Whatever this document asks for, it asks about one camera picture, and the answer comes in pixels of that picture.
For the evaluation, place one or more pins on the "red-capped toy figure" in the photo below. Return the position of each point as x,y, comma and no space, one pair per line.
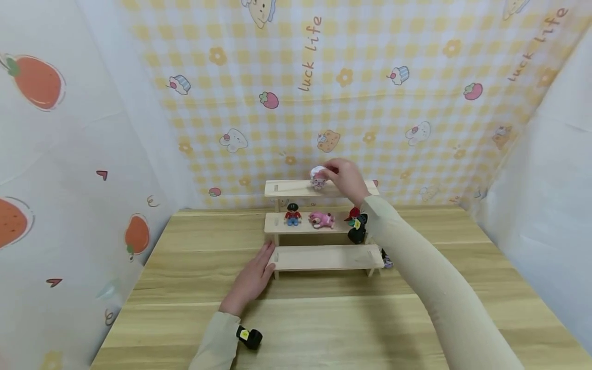
353,213

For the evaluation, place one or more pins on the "person's right hand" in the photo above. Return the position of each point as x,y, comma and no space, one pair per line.
349,180

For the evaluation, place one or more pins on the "person's left hand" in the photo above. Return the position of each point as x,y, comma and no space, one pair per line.
249,282

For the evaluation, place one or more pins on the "black wrist band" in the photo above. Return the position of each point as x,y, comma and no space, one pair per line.
358,229
249,337

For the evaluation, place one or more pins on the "person's left forearm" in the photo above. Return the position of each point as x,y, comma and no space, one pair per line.
217,344

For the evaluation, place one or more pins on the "small dark purple toy figure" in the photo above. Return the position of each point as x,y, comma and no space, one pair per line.
387,259

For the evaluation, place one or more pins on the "three-tier wooden display shelf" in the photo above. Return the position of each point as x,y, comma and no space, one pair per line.
323,257

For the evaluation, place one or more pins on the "white and pink toy figure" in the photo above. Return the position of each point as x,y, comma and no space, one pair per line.
317,177

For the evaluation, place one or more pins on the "pink toy animal figure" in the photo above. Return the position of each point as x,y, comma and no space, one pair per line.
322,219

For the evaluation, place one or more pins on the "person's left fingers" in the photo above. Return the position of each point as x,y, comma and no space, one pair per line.
267,256

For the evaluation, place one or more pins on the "person's right forearm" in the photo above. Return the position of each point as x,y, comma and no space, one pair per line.
439,288

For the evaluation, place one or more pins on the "person's right fingers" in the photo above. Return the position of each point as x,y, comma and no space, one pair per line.
332,168

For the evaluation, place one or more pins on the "black-haired red-shirted toy figure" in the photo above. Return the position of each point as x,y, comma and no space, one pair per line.
292,215

